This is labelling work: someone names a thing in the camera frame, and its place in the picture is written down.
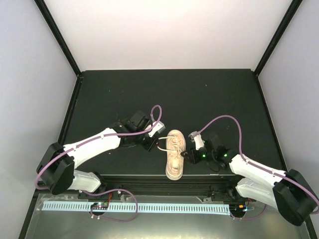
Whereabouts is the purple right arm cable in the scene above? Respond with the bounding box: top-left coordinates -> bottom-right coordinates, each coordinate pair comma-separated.
199,114 -> 319,215

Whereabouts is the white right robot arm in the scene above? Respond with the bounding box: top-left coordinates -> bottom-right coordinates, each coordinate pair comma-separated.
181,139 -> 319,226

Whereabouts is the black left corner frame post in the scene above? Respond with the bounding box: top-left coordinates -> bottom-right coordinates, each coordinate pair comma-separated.
34,0 -> 81,76

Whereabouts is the white slotted cable duct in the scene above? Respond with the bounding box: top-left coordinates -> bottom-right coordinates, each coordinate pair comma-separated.
42,201 -> 230,216

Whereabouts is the black right corner frame post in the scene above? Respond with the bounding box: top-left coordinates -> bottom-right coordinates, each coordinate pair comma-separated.
254,0 -> 303,76

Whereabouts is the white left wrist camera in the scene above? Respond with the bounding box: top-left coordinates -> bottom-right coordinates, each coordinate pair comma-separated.
148,121 -> 165,137

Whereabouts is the black right floor frame rail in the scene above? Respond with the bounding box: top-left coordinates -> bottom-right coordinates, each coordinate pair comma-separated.
252,71 -> 287,170

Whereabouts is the small left circuit board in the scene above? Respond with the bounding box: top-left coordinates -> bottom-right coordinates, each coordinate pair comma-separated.
90,202 -> 109,210

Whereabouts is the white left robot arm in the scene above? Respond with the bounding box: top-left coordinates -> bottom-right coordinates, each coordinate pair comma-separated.
36,111 -> 165,199

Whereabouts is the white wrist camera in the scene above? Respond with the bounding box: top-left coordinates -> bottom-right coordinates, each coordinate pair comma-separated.
148,121 -> 165,137
188,131 -> 204,150

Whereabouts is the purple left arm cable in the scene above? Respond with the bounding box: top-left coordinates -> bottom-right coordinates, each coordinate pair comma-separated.
34,105 -> 162,191

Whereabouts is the black left floor frame rail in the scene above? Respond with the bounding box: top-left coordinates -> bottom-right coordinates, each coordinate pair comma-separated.
57,74 -> 84,145

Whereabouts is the black floor frame rail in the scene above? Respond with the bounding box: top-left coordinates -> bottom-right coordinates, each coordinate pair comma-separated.
252,71 -> 287,170
57,74 -> 84,145

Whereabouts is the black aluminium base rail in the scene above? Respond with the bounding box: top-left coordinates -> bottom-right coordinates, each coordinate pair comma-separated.
93,174 -> 247,203

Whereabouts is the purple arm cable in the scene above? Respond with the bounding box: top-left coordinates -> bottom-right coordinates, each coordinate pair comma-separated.
199,114 -> 319,215
34,105 -> 162,191

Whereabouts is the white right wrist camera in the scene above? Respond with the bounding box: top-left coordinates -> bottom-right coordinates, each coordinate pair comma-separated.
188,131 -> 204,150

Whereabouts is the small circuit board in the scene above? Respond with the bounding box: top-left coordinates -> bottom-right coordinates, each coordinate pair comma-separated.
235,204 -> 255,212
90,202 -> 109,210

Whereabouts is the black corner frame post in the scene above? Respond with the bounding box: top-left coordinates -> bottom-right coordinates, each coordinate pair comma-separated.
254,0 -> 303,76
34,0 -> 81,76

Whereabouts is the beige worn sneaker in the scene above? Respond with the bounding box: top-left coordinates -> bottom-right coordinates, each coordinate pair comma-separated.
165,129 -> 186,181

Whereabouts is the small right circuit board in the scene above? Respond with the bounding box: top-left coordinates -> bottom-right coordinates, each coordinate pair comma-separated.
235,204 -> 255,212

